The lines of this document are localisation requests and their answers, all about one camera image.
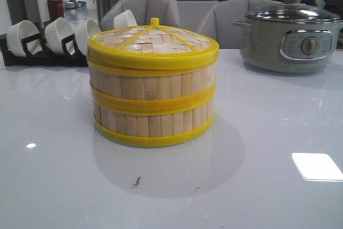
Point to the bamboo steamer basket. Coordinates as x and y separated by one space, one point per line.
151 92
154 131

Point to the bamboo steamer lid yellow rim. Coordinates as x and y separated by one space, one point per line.
152 47

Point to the right grey chair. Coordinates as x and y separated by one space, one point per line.
217 23

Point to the grey chair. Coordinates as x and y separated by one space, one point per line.
217 23
143 11

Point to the white bowl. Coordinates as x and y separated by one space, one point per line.
55 32
18 32
124 19
83 31

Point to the left grey chair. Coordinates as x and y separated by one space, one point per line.
143 11

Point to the grey electric cooking pot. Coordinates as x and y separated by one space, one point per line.
288 47

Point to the black dish rack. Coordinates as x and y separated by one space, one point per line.
38 53

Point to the red cylinder bin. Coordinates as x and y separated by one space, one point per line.
55 9

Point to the glass pot lid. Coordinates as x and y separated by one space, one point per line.
293 11

